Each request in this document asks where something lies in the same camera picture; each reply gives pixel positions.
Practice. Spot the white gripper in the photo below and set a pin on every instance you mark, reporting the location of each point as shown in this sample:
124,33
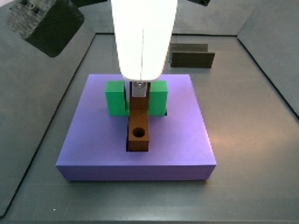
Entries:
142,29

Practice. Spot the brown T-shaped block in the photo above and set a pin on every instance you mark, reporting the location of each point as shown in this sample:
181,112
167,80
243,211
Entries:
137,134

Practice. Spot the purple base board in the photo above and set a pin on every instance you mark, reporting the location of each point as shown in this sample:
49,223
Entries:
93,153

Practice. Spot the green U-shaped block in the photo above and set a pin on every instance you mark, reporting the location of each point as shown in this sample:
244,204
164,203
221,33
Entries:
116,98

